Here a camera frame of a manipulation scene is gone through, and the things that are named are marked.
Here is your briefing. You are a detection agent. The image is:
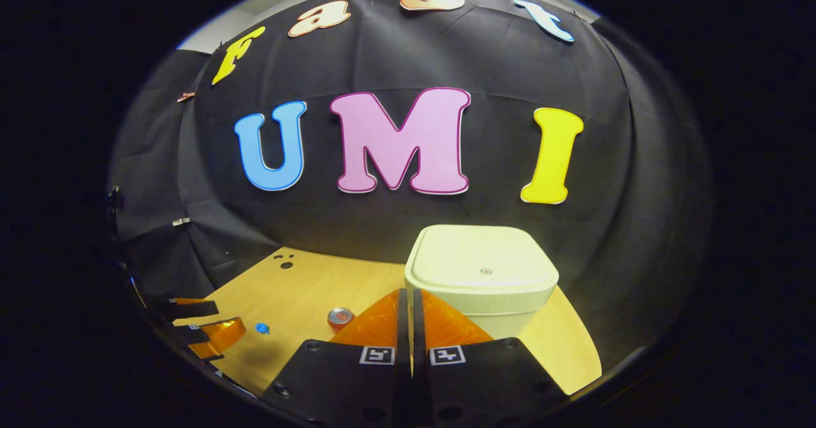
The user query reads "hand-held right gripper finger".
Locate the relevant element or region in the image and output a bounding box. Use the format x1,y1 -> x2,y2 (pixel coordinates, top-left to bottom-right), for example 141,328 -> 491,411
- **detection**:
412,288 -> 569,428
260,288 -> 412,428

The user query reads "black backdrop cloth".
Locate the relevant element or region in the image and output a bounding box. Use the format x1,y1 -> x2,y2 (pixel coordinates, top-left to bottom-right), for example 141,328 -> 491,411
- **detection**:
108,0 -> 711,378

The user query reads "pale green desktop garbage bin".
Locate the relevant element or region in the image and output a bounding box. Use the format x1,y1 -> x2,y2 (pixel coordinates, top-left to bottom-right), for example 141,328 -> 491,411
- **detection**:
404,225 -> 560,341

